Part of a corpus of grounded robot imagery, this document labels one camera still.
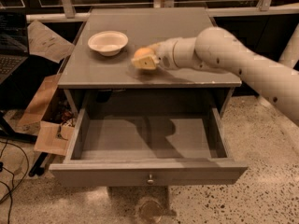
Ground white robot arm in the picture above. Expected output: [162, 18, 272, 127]
[131, 27, 299, 125]

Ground orange fruit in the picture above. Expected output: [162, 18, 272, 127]
[134, 47, 155, 59]

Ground black laptop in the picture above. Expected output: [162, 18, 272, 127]
[0, 10, 29, 84]

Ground white railing bar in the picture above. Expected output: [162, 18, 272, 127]
[26, 3, 299, 23]

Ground crumpled brown paper sheet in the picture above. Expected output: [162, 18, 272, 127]
[28, 21, 75, 63]

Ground black floor cables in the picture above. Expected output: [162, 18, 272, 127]
[0, 137, 31, 224]

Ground open grey top drawer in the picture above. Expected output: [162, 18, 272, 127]
[50, 107, 248, 187]

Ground white paper bowl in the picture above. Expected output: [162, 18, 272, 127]
[88, 31, 128, 57]

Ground open cardboard box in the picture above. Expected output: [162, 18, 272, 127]
[18, 74, 76, 156]

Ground black table leg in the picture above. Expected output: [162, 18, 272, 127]
[0, 112, 49, 177]

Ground metal drawer knob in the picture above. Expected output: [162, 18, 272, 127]
[147, 175, 154, 185]

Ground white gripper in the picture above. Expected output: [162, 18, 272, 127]
[132, 37, 197, 70]

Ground grey cabinet with counter top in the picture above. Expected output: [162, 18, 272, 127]
[57, 7, 245, 119]

